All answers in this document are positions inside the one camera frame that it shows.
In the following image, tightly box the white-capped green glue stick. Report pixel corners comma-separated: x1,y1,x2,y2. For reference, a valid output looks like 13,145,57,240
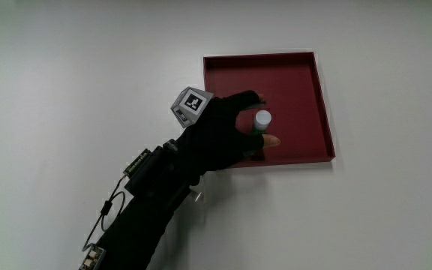
250,109,273,137

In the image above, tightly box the person's left hand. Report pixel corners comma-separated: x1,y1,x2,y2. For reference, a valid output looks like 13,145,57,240
170,86,281,177

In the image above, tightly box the thin black cable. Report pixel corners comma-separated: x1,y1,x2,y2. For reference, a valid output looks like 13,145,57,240
81,172,127,251

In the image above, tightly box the person's left forearm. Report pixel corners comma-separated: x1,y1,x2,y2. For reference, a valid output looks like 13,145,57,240
96,179,194,270

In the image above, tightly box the small circuit board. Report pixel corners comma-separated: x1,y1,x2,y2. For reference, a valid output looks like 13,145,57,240
78,243,107,270

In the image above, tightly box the red square tray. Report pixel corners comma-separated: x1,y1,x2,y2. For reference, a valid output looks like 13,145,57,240
202,51,336,169

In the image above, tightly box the black wrist sensor module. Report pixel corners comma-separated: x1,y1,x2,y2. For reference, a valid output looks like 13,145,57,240
123,139,194,200

